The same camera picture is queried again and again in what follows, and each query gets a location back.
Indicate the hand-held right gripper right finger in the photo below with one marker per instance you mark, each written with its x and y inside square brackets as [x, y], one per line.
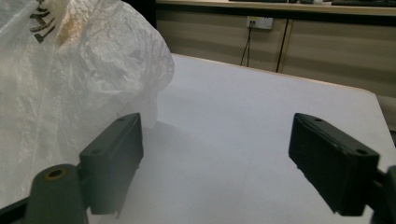
[333, 165]

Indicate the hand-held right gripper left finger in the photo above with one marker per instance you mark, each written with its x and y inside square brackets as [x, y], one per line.
[110, 165]

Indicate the translucent white plastic bag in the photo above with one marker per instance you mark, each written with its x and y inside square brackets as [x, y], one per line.
[93, 77]

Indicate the white table mat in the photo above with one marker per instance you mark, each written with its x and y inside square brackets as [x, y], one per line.
[218, 124]

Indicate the white wall socket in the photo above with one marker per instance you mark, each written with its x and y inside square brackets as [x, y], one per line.
[260, 22]

